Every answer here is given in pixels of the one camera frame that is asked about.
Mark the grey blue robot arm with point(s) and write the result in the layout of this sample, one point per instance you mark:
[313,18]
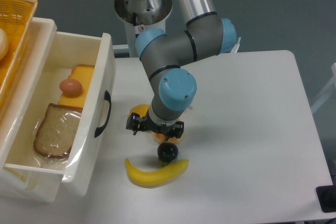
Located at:
[163,56]

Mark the brown egg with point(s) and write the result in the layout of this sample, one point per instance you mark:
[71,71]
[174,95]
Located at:
[70,87]

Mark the yellow bell pepper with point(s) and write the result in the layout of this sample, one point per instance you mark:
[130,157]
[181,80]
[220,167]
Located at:
[140,109]

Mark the yellow wicker basket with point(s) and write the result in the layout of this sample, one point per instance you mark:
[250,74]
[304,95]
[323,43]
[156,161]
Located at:
[16,16]

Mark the white table frame bracket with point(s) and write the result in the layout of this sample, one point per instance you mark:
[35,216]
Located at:
[236,46]

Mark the black top drawer handle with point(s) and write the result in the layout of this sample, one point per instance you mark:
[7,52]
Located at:
[105,114]

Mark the white chair frame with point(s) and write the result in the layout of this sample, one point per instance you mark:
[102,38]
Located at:
[327,91]

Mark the yellow banana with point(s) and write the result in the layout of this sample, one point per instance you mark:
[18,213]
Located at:
[159,177]

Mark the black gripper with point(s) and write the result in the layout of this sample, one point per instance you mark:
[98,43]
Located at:
[172,133]

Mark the black grape bunch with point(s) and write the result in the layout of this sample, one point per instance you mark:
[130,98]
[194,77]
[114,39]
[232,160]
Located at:
[167,152]

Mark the white drawer cabinet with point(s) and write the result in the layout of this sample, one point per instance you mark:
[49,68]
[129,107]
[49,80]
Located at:
[23,181]

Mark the brown bread slice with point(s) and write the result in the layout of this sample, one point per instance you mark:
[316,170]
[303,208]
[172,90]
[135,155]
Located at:
[55,136]

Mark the black device at edge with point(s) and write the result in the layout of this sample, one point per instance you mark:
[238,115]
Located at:
[326,197]

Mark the yellow cheese slice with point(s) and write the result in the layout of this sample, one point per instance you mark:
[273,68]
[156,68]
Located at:
[82,73]

